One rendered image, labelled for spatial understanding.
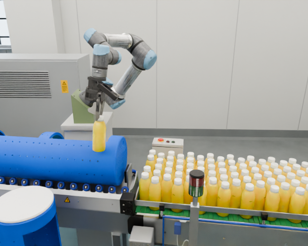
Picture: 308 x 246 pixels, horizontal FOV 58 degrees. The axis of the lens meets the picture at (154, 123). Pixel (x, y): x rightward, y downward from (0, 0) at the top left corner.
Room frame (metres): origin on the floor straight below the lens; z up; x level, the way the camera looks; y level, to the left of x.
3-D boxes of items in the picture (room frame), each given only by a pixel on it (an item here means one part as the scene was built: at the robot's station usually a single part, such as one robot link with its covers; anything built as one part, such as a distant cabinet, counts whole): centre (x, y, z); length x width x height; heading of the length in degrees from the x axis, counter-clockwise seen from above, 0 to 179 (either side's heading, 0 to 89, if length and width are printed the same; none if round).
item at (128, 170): (1.41, 0.15, 0.99); 0.10 x 0.02 x 0.12; 172
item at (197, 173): (1.00, -0.18, 1.18); 0.06 x 0.06 x 0.16
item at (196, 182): (1.00, -0.18, 1.23); 0.06 x 0.06 x 0.04
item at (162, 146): (1.67, -0.09, 1.05); 0.20 x 0.10 x 0.10; 82
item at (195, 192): (1.00, -0.18, 1.18); 0.06 x 0.06 x 0.05
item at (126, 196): (1.21, 0.14, 0.95); 0.10 x 0.07 x 0.10; 172
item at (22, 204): (1.11, 0.63, 1.03); 0.28 x 0.28 x 0.01
